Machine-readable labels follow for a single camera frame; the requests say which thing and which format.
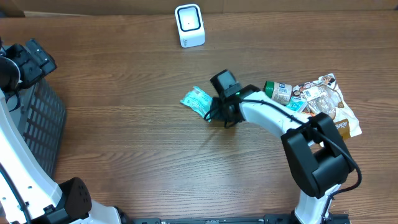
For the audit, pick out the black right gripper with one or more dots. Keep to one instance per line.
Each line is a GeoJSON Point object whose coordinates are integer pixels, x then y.
{"type": "Point", "coordinates": [217, 114]}

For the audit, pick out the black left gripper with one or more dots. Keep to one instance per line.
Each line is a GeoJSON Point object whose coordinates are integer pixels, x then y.
{"type": "Point", "coordinates": [35, 61]}

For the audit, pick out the teal wet wipes pack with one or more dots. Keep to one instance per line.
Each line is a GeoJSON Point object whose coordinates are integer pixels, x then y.
{"type": "Point", "coordinates": [198, 100]}

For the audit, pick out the green lid jar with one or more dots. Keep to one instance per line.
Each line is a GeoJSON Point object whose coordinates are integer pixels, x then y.
{"type": "Point", "coordinates": [279, 92]}

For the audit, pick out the small teal tissue pack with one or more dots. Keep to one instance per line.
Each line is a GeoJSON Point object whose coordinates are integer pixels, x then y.
{"type": "Point", "coordinates": [297, 104]}

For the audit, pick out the beige brown snack bag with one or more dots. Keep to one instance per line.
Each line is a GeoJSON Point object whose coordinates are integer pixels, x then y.
{"type": "Point", "coordinates": [324, 96]}

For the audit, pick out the orange white small box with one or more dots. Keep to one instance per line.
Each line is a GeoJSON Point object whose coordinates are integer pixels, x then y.
{"type": "Point", "coordinates": [306, 114]}

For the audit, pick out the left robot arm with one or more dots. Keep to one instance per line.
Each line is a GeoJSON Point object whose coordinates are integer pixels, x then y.
{"type": "Point", "coordinates": [28, 194]}

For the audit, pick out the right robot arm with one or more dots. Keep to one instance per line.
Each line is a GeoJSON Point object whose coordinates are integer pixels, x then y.
{"type": "Point", "coordinates": [318, 158]}

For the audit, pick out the white barcode scanner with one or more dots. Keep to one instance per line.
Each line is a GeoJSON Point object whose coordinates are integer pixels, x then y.
{"type": "Point", "coordinates": [190, 25]}

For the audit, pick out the grey plastic mesh basket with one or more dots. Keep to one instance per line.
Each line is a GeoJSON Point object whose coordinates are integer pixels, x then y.
{"type": "Point", "coordinates": [40, 117]}

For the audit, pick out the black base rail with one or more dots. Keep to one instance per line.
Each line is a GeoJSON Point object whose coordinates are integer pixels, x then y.
{"type": "Point", "coordinates": [211, 221]}

